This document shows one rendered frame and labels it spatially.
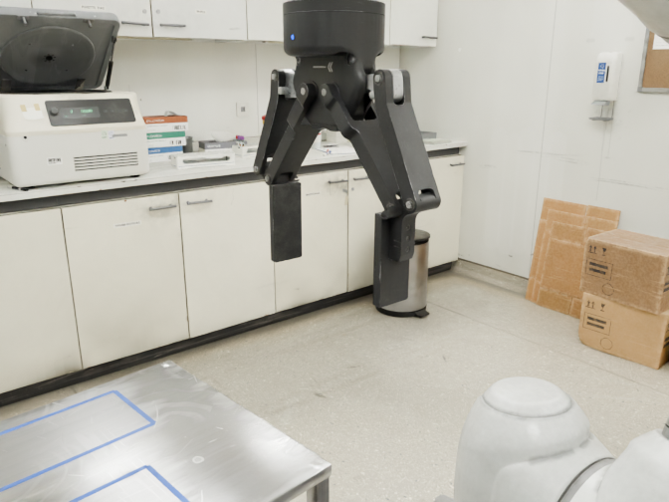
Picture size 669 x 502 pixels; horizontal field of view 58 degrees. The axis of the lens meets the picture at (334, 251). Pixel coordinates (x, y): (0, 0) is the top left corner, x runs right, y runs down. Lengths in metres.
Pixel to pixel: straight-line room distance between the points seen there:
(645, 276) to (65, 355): 2.62
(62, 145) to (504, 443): 2.23
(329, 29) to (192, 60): 3.13
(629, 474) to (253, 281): 2.62
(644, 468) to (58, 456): 0.76
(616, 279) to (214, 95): 2.36
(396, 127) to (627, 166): 3.16
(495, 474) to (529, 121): 3.18
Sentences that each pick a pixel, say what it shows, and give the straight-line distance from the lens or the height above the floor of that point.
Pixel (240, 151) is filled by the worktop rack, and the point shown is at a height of 0.93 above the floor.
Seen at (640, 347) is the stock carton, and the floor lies 0.09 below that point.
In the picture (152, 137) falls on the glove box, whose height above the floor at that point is 1.02.
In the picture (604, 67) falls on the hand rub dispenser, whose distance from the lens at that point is 3.48.
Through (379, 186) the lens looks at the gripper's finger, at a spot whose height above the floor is 1.28.
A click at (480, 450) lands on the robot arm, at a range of 0.78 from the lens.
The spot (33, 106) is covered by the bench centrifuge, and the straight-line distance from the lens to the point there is 2.69.
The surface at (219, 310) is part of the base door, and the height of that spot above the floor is 0.19.
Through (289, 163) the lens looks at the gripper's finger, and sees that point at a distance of 0.52.
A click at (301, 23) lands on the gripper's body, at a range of 0.44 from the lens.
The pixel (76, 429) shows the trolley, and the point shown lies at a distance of 1.05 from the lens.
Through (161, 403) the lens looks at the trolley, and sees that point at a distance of 1.07.
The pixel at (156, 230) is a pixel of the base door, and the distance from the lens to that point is 2.84.
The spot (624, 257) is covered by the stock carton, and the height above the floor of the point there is 0.51.
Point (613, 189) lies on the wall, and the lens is 3.59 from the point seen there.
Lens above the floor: 1.36
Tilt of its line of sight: 17 degrees down
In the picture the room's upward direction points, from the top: straight up
